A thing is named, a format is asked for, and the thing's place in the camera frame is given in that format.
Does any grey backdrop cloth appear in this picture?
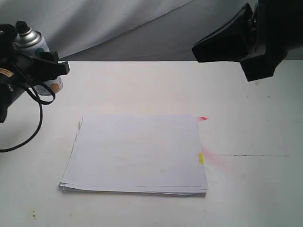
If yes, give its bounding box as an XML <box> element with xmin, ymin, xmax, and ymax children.
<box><xmin>0</xmin><ymin>0</ymin><xmax>244</xmax><ymax>61</ymax></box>

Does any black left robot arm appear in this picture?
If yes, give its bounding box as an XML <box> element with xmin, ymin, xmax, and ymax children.
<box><xmin>0</xmin><ymin>24</ymin><xmax>33</xmax><ymax>123</ymax></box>

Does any black left camera cable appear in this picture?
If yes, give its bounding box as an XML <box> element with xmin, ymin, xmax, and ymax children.
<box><xmin>0</xmin><ymin>61</ymin><xmax>57</xmax><ymax>153</ymax></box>

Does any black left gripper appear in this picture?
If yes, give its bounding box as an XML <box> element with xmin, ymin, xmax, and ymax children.
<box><xmin>7</xmin><ymin>51</ymin><xmax>70</xmax><ymax>87</ymax></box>

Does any white paper stack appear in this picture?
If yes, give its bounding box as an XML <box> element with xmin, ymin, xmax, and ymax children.
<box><xmin>60</xmin><ymin>114</ymin><xmax>208</xmax><ymax>195</ymax></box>

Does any white polka-dot spray can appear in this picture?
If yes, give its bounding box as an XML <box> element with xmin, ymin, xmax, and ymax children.
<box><xmin>13</xmin><ymin>20</ymin><xmax>65</xmax><ymax>96</ymax></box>

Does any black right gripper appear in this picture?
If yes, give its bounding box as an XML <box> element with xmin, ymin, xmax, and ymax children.
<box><xmin>192</xmin><ymin>0</ymin><xmax>303</xmax><ymax>81</ymax></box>

